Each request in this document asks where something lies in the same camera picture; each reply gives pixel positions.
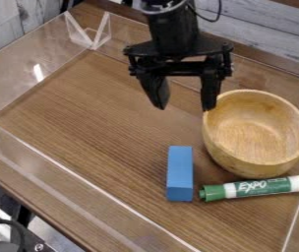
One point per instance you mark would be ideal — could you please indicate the blue rectangular block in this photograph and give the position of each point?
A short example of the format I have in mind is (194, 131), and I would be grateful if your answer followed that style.
(179, 174)

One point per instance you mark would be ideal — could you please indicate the green Expo marker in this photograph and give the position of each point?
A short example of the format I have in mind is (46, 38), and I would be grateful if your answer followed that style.
(250, 188)

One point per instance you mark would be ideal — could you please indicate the clear acrylic tray wall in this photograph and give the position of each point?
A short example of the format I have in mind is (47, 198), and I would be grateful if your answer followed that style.
(92, 217)

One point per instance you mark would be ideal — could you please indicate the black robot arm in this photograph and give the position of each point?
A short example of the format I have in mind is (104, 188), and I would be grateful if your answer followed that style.
(170, 5)

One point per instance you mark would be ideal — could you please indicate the clear acrylic corner bracket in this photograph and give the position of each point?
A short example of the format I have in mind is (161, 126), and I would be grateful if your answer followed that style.
(88, 37)

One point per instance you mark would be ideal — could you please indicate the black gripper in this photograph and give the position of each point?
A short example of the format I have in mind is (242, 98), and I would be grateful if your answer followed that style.
(178, 51)

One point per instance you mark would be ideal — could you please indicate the brown wooden bowl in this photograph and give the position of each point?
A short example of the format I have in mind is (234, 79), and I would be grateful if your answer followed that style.
(252, 133)

